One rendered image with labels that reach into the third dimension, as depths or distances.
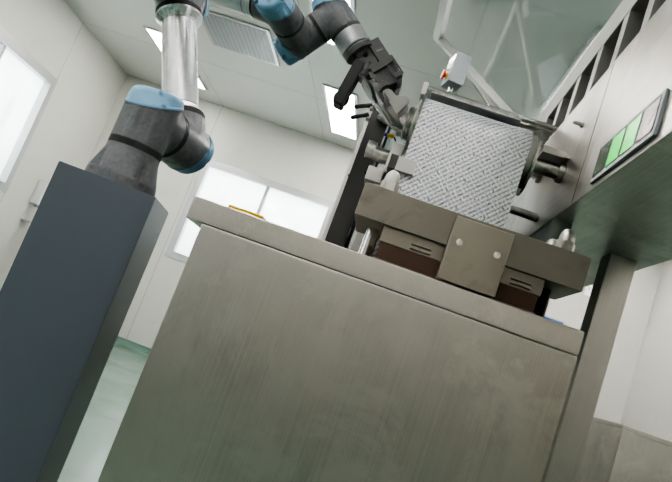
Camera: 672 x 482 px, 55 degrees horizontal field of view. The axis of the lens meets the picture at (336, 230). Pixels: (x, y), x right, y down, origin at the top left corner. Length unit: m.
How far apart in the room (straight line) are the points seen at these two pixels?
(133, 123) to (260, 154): 5.89
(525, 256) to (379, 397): 0.34
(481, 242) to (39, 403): 0.86
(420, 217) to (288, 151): 6.16
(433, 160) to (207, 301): 0.56
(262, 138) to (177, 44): 5.70
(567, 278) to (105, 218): 0.86
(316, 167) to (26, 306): 5.97
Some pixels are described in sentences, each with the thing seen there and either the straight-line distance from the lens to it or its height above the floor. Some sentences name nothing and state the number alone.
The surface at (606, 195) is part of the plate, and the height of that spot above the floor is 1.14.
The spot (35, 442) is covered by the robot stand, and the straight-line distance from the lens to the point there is 1.38.
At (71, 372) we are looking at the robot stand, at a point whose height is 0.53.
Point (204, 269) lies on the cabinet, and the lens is 1.07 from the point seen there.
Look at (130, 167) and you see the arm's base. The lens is 1.39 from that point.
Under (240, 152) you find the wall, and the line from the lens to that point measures 7.33.
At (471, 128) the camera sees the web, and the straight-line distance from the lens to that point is 1.39.
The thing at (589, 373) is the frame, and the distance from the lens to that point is 1.50.
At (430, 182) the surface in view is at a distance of 1.34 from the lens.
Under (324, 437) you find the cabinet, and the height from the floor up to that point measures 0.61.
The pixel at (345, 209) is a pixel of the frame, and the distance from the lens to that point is 1.67.
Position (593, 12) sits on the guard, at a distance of 1.76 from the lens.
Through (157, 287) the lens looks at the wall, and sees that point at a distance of 7.24.
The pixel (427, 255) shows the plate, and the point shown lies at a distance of 1.12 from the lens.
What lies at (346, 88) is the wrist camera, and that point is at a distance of 1.47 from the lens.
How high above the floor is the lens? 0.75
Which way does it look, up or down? 9 degrees up
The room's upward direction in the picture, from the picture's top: 20 degrees clockwise
